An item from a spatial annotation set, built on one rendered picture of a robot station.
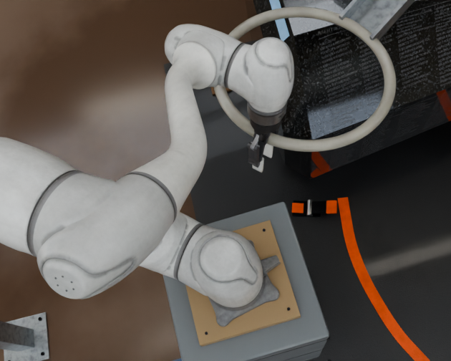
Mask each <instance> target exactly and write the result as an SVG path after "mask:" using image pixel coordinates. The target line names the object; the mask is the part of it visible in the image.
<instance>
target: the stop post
mask: <svg viewBox="0 0 451 361"><path fill-rule="evenodd" d="M0 349H2V350H4V361H42V360H47V359H50V356H49V338H48V329H47V313H46V312H44V313H41V314H35V315H32V316H29V317H24V318H21V319H15V320H12V321H9V322H1V321H0Z"/></svg>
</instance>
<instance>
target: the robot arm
mask: <svg viewBox="0 0 451 361"><path fill-rule="evenodd" d="M165 55H166V57H167V58H168V60H169V61H170V63H171V64H172V67H171V68H170V69H169V71H168V73H167V76H166V78H165V100H166V105H167V111H168V119H169V125H170V134H171V144H170V147H169V149H168V150H167V151H166V152H165V153H163V154H162V155H161V156H159V157H157V158H156V159H154V160H152V161H150V162H149V163H146V164H145V165H143V166H141V167H139V168H137V169H135V170H133V171H131V172H129V173H128V174H126V175H125V176H123V177H122V178H121V179H119V180H117V181H116V182H115V181H113V180H110V179H106V178H101V177H97V176H94V175H90V174H87V173H83V172H82V171H80V170H77V169H76V168H74V167H72V166H71V165H70V164H68V163H67V162H65V161H64V160H62V159H60V158H58V157H56V156H54V155H52V154H50V153H47V152H44V151H43V150H40V149H38V148H35V147H32V146H30V145H27V144H25V143H21V142H19V141H16V140H12V139H10V138H3V137H0V243H2V244H4V245H6V246H8V247H11V248H13V249H15V250H17V251H21V252H24V253H27V254H31V255H32V256H35V257H37V264H38V267H39V270H40V272H41V274H42V276H43V278H44V280H45V281H46V282H47V283H48V285H49V286H50V287H51V288H52V289H53V290H54V291H55V292H56V293H58V294H60V295H62V296H63V297H66V298H70V299H87V298H90V297H93V296H94V295H96V294H99V293H101V292H103V291H105V290H106V289H109V288H110V287H112V286H114V285H115V284H116V283H118V282H120V281H121V280H123V279H124V278H125V277H126V276H127V275H129V274H130V273H132V272H133V271H134V270H135V269H136V268H137V267H138V266H141V267H144V268H146V269H149V270H151V271H155V272H157V273H160V274H163V275H165V276H168V277H170V278H173V279H176V280H178V281H180V282H182V283H184V284H185V285H187V286H189V287H191V288H192V289H194V290H196V291H197V292H200V293H201V294H203V295H204V296H208V298H209V300H210V303H211V304H212V306H213V309H214V311H215V315H216V321H217V323H218V324H219V325H220V326H221V327H225V326H227V325H228V324H229V323H230V322H231V321H232V320H234V319H235V318H237V317H239V316H241V315H243V314H245V313H246V312H249V311H251V310H252V309H255V308H256V307H259V306H261V305H262V304H265V303H266V302H272V301H276V300H277V299H278V298H279V291H278V290H277V288H275V286H274V285H273V284H272V283H271V280H270V279H269V277H268V275H267V273H268V272H270V270H272V269H273V268H275V267H276V266H278V265H279V264H280V263H281V262H279V259H278V257H277V255H275V256H271V257H268V258H266V259H262V260H260V258H259V256H258V254H257V252H256V250H255V247H254V244H253V242H252V241H251V240H247V239H246V238H244V237H243V236H241V235H240V234H237V233H235V232H232V231H225V230H220V229H217V228H213V227H210V226H206V225H204V224H202V223H200V222H198V221H196V220H195V219H193V218H191V217H189V216H187V215H185V214H184V213H181V212H180V209H181V208H182V206H183V204H184V202H185V200H186V198H187V197H188V195H189V193H190V192H191V190H192V188H193V186H194V185H195V183H196V181H197V180H198V178H199V176H200V174H201V172H202V170H203V167H204V165H205V160H206V156H207V139H206V134H205V129H204V127H203V122H202V119H201V116H200V112H199V109H198V105H197V102H196V99H195V95H194V92H193V89H197V90H200V89H204V88H206V87H216V86H217V85H220V86H223V87H227V88H228V89H230V90H233V91H234V92H236V93H238V94H239V95H240V96H241V97H243V98H244V99H246V100H247V102H248V104H247V111H248V116H249V117H250V123H251V126H252V128H253V129H254V135H253V142H250V143H248V146H247V147H248V162H249V163H250V164H252V165H253V166H252V168H253V169H255V170H257V171H259V172H261V173H262V172H263V162H264V158H263V155H265V156H267V157H269V158H272V155H273V146H272V145H269V144H267V142H268V138H269V136H270V135H271V133H274V134H278V129H279V127H280V125H281V120H282V118H283V116H284V115H285V114H286V106H287V103H288V98H289V97H290V95H291V91H292V89H293V85H294V59H293V55H292V53H291V50H290V48H289V46H288V45H287V44H286V43H285V42H284V41H282V40H280V39H278V38H275V37H265V38H262V39H260V40H258V41H257V42H255V43H254V44H253V45H249V44H245V43H243V42H240V41H238V40H237V39H235V38H233V37H232V36H229V35H227V34H225V33H223V32H220V31H217V30H215V29H211V28H209V27H205V26H202V25H198V24H181V25H178V26H176V27H175V28H174V29H172V30H171V31H170V32H169V34H168V35H167V37H166V40H165Z"/></svg>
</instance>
